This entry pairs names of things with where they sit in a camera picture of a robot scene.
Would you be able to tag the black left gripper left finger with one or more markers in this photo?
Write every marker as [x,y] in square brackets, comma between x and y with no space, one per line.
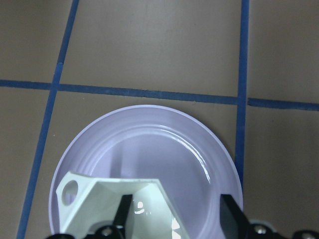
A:
[122,213]

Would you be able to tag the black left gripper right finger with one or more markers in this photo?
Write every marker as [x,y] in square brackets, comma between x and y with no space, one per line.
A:
[233,221]

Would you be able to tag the white faceted mug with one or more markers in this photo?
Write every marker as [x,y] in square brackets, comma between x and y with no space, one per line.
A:
[80,204]

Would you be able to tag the lavender round plate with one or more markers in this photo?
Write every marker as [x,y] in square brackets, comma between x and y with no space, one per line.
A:
[156,142]

